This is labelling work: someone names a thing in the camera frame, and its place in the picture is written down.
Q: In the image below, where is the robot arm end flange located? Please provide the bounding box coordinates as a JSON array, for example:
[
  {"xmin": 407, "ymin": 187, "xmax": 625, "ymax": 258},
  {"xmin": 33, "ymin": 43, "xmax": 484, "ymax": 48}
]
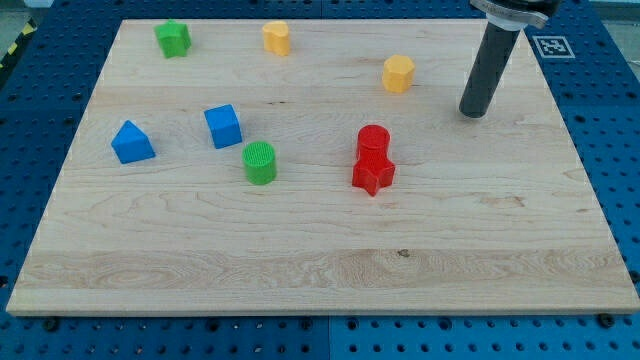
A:
[{"xmin": 469, "ymin": 0, "xmax": 561, "ymax": 31}]

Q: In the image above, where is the yellow hexagon block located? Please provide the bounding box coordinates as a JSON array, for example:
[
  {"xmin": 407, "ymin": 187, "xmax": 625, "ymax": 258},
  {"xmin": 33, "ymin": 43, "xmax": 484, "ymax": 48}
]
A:
[{"xmin": 382, "ymin": 54, "xmax": 415, "ymax": 93}]

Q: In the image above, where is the wooden board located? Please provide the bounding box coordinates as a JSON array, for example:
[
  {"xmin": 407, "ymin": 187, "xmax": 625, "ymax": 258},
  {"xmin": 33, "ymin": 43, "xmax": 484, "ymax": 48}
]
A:
[{"xmin": 7, "ymin": 19, "xmax": 639, "ymax": 316}]

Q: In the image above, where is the red star block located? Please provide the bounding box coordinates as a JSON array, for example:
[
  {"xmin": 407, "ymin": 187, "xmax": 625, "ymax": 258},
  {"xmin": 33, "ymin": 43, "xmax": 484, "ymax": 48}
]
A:
[{"xmin": 352, "ymin": 148, "xmax": 396, "ymax": 196}]

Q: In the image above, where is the green cylinder block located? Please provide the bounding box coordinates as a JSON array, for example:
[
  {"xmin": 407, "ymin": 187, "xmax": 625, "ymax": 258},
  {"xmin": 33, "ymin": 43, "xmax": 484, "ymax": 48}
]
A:
[{"xmin": 242, "ymin": 141, "xmax": 277, "ymax": 185}]

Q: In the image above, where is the red cylinder block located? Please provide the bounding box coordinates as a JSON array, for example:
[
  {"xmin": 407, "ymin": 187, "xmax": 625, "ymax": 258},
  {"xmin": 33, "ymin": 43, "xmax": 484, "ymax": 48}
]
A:
[{"xmin": 356, "ymin": 124, "xmax": 391, "ymax": 160}]

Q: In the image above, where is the blue cube block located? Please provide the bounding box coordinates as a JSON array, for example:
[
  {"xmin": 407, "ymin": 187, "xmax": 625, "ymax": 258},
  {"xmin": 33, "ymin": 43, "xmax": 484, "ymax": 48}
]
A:
[{"xmin": 204, "ymin": 104, "xmax": 243, "ymax": 149}]

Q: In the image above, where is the yellow heart block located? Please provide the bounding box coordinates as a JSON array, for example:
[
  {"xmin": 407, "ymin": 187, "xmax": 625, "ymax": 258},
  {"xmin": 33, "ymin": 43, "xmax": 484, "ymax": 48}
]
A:
[{"xmin": 262, "ymin": 20, "xmax": 291, "ymax": 56}]

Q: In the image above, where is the blue triangle block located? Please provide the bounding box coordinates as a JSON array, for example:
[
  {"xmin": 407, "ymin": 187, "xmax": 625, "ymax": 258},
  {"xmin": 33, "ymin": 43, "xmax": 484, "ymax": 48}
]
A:
[{"xmin": 111, "ymin": 120, "xmax": 155, "ymax": 164}]

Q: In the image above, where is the green star block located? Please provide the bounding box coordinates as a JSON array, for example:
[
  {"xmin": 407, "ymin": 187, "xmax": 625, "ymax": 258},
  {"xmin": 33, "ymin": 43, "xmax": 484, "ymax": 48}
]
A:
[{"xmin": 154, "ymin": 19, "xmax": 191, "ymax": 58}]

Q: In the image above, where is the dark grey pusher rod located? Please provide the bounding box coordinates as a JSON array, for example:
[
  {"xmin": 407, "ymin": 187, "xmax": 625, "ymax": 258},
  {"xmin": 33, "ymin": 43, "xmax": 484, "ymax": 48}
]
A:
[{"xmin": 459, "ymin": 23, "xmax": 519, "ymax": 118}]

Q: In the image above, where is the white fiducial marker tag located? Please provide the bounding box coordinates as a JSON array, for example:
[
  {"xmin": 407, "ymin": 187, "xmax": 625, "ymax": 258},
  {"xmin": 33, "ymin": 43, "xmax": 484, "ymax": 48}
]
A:
[{"xmin": 533, "ymin": 35, "xmax": 575, "ymax": 59}]

